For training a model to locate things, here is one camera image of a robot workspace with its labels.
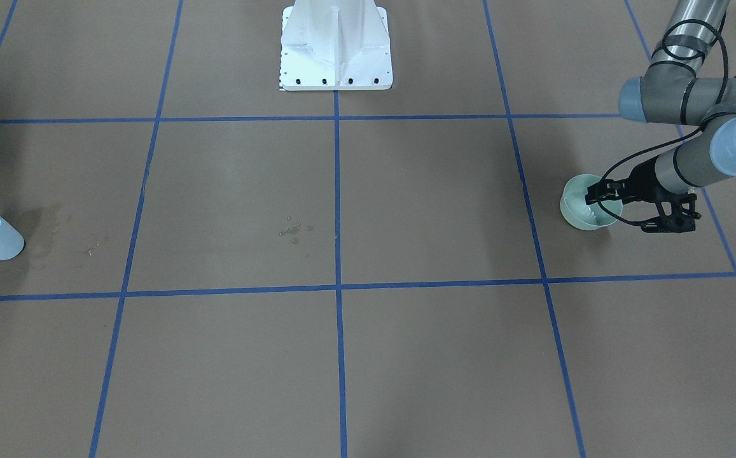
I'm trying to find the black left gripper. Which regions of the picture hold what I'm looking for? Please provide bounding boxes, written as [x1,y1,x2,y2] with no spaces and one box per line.
[584,158,702,233]

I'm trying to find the mint green bowl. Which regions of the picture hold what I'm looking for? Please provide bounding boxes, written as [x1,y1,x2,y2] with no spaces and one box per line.
[559,174,623,231]

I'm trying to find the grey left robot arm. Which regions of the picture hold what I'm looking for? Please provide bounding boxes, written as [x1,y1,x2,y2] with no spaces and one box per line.
[582,1,736,233]

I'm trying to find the white metal pedestal base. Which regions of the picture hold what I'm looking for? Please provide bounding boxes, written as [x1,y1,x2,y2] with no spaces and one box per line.
[279,1,394,91]

